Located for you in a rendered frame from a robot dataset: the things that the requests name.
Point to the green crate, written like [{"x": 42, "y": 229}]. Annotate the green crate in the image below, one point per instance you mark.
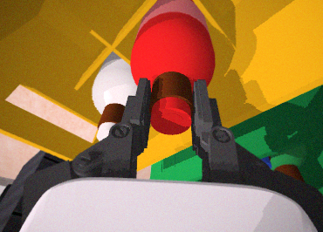
[{"x": 296, "y": 122}]

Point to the white bottle with brown label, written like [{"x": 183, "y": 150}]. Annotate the white bottle with brown label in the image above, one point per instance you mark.
[{"x": 113, "y": 84}]

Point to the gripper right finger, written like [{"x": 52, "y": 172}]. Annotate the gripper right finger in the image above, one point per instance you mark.
[{"x": 225, "y": 161}]

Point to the red bottle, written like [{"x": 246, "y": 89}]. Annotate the red bottle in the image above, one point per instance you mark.
[{"x": 173, "y": 49}]

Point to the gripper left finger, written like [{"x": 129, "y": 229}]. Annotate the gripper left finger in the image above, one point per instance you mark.
[{"x": 110, "y": 157}]

